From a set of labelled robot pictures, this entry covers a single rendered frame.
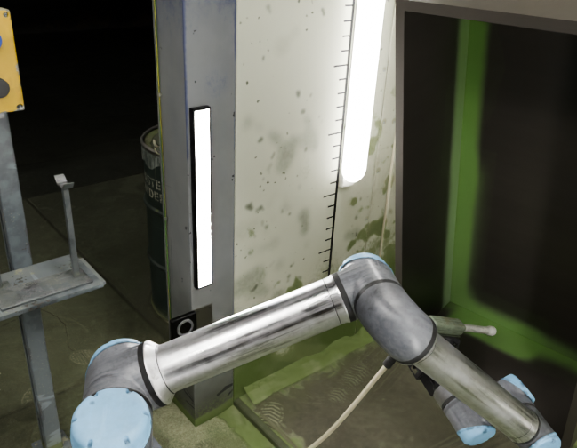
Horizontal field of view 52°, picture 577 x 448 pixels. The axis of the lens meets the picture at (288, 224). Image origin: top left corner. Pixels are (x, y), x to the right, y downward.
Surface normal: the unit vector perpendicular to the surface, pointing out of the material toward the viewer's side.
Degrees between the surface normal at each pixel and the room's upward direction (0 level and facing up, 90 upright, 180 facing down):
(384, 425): 0
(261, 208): 90
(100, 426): 5
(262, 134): 90
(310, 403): 0
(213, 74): 90
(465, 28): 89
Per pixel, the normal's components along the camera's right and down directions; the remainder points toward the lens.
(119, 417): 0.07, -0.85
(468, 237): -0.69, 0.47
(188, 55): 0.64, 0.37
